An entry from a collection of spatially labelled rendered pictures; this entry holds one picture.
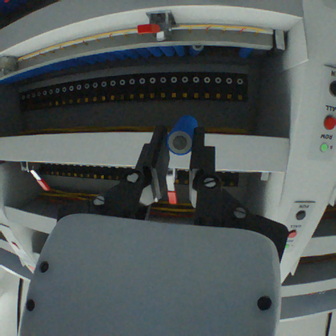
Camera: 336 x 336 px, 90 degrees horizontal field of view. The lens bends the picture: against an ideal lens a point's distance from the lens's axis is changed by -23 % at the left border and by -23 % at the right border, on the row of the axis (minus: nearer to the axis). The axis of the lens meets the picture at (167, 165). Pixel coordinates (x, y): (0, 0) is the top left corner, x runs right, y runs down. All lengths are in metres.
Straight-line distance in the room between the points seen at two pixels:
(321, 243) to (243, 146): 0.28
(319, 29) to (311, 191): 0.22
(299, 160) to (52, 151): 0.36
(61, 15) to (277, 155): 0.33
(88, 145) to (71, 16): 0.18
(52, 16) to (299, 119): 0.33
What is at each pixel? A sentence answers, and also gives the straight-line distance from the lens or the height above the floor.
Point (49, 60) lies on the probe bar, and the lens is 0.37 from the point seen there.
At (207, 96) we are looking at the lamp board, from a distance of 0.41.
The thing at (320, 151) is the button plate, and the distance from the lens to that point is 0.30.
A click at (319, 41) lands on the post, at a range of 0.27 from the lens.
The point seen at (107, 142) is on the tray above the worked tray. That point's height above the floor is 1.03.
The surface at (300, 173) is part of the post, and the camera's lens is 0.31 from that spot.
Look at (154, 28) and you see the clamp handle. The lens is 0.20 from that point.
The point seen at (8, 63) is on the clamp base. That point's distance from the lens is 0.40.
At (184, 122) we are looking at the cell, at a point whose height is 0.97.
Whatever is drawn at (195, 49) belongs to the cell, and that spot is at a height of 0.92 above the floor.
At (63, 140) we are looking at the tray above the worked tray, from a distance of 0.34.
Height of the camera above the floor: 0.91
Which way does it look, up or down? 31 degrees up
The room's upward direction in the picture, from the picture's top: 177 degrees clockwise
